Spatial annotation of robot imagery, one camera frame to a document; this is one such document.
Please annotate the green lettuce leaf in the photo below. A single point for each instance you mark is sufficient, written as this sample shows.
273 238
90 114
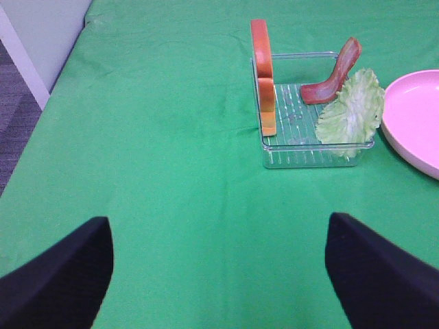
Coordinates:
355 114

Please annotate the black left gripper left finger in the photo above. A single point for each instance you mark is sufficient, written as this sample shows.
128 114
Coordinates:
64 286

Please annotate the toast bread slice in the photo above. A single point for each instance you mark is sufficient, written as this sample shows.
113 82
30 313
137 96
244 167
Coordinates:
264 76

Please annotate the white table leg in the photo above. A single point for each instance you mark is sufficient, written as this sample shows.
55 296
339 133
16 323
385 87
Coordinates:
22 61

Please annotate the green tablecloth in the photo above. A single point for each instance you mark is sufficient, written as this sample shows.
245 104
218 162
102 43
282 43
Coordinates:
152 124

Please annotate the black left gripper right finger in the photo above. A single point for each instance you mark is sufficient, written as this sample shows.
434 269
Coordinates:
378 284

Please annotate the pink round plate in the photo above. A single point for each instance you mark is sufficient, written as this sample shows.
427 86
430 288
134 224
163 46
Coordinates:
410 119

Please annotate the clear plastic left container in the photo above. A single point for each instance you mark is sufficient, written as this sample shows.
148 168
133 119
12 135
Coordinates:
295 144

